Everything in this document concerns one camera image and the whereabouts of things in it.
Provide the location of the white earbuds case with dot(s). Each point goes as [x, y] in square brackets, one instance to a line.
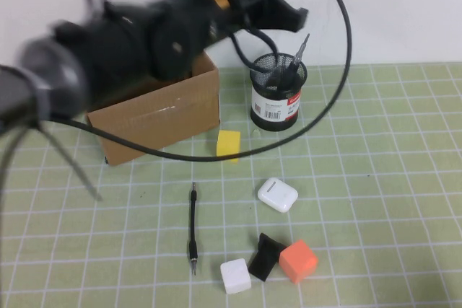
[278, 194]

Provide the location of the green checked table cloth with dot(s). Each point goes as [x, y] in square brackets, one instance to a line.
[361, 196]

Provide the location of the white foam block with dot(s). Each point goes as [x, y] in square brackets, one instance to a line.
[235, 275]

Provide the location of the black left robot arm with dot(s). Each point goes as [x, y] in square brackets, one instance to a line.
[108, 52]

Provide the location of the orange foam block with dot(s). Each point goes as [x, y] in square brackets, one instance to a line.
[299, 261]

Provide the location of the brown cardboard box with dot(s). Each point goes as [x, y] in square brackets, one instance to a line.
[162, 120]

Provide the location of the yellow foam block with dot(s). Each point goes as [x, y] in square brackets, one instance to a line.
[228, 142]

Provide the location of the black foam block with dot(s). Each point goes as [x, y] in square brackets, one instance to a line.
[265, 257]

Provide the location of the black mesh pen holder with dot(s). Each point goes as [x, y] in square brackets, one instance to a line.
[278, 106]

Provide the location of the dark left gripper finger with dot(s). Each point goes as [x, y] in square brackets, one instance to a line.
[288, 17]

